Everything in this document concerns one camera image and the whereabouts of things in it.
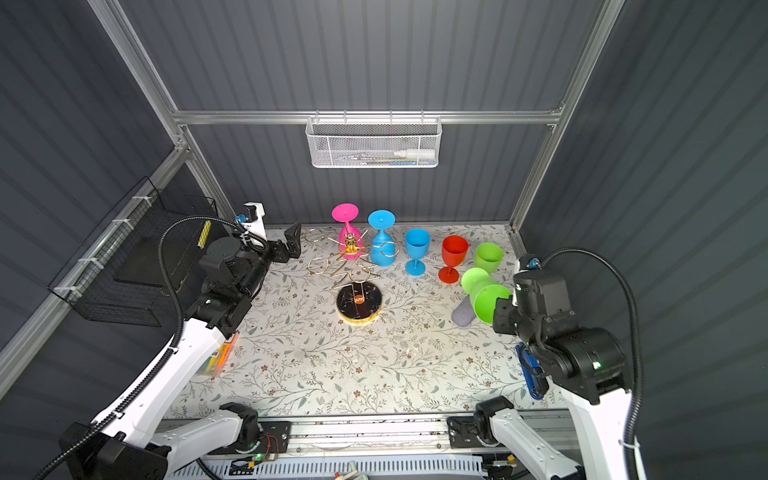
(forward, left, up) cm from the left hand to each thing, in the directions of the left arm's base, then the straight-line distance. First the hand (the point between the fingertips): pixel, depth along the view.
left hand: (280, 222), depth 69 cm
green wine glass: (-18, -45, -7) cm, 49 cm away
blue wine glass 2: (+4, -24, -15) cm, 28 cm away
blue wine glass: (+13, -36, -23) cm, 45 cm away
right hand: (-22, -50, -5) cm, 55 cm away
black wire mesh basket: (-8, +39, -9) cm, 41 cm away
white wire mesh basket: (+64, -23, -15) cm, 70 cm away
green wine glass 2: (+6, -57, -23) cm, 62 cm away
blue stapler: (-29, -64, -34) cm, 78 cm away
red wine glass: (+7, -47, -22) cm, 52 cm away
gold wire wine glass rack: (-1, -16, -35) cm, 39 cm away
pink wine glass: (0, -16, -7) cm, 17 cm away
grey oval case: (-8, -49, -34) cm, 60 cm away
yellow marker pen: (+9, +26, -12) cm, 30 cm away
